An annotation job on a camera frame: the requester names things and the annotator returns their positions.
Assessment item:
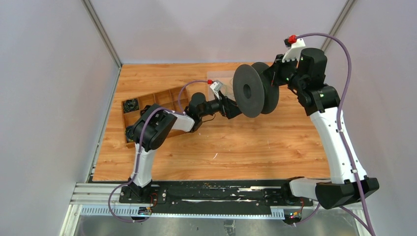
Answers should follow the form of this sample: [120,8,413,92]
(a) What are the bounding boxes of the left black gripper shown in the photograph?
[199,91,245,119]

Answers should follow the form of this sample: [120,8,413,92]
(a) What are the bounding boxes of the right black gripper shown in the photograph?
[263,53,305,91]

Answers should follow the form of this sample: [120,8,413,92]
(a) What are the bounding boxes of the dark grey spool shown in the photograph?
[233,62,279,118]

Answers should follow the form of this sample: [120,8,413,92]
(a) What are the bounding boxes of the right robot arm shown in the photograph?
[261,48,380,209]

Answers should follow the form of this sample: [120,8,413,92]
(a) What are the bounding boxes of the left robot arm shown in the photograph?
[126,92,242,203]

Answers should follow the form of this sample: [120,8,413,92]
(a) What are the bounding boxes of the translucent plastic bin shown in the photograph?
[207,70,236,101]

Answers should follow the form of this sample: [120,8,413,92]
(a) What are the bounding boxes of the wooden compartment tray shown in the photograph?
[121,85,199,149]

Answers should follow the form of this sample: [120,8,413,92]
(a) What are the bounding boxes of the green wires in bin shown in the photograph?
[221,78,236,97]

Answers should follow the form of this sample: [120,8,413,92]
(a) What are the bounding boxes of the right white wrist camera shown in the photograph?
[281,38,306,63]

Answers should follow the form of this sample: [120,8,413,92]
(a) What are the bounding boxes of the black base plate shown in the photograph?
[119,179,313,219]

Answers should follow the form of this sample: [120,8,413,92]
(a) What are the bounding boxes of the dark multicolour wire coil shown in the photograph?
[123,98,140,114]

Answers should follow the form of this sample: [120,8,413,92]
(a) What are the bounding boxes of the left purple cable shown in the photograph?
[108,79,214,224]

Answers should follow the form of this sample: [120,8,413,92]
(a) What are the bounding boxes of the aluminium frame rail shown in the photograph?
[60,179,368,236]

